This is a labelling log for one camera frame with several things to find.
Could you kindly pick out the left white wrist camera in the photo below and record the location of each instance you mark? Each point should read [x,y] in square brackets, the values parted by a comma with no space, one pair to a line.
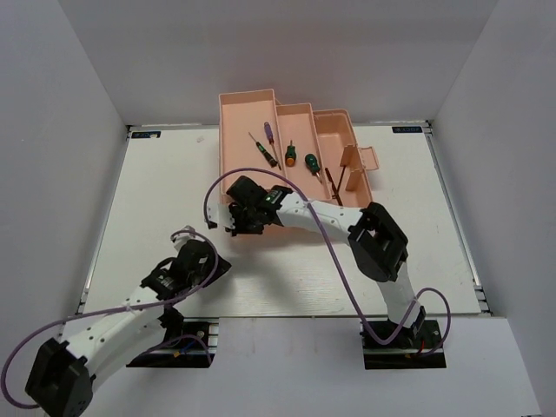
[180,237]

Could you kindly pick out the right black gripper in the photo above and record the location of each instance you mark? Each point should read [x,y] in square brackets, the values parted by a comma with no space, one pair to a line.
[236,228]

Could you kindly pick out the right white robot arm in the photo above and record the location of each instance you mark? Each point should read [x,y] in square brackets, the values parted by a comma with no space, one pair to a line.
[378,245]

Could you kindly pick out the blue handled screwdriver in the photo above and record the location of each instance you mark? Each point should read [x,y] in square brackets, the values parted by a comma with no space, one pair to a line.
[271,138]

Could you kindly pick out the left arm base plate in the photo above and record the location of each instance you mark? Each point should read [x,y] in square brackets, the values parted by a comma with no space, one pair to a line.
[187,344]

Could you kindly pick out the large brown hex key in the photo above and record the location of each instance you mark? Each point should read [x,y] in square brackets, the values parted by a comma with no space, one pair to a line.
[335,191]

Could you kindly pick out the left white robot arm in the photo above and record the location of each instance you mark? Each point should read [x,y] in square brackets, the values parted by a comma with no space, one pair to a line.
[65,374]

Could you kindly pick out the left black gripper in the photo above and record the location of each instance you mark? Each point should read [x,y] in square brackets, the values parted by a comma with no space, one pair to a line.
[223,267]

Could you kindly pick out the pink plastic toolbox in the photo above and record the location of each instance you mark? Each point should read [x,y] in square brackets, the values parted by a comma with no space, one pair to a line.
[328,134]

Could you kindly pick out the green stubby screwdriver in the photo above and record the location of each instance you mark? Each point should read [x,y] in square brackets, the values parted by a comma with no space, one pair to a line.
[312,164]

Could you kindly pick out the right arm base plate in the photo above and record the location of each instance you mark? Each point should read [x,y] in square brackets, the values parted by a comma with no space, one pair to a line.
[422,352]

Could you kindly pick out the green orange screwdriver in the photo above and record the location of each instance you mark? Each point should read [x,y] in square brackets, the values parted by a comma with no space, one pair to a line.
[290,155]

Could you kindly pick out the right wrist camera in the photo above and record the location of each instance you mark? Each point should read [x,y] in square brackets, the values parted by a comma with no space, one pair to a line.
[243,190]

